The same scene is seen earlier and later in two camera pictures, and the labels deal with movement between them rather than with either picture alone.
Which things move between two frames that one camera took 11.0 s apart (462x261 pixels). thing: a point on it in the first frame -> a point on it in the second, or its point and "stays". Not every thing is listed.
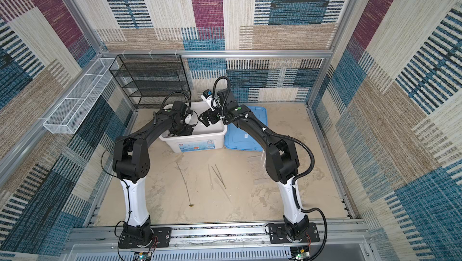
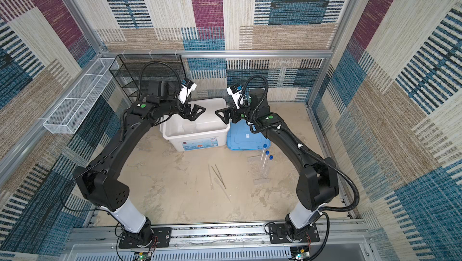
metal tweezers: [220, 178] stays
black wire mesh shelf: [151, 80] stays
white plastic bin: [203, 138] stays
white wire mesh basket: [68, 116] stays
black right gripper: [209, 113] -> [226, 112]
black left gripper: [188, 132] -> [194, 115]
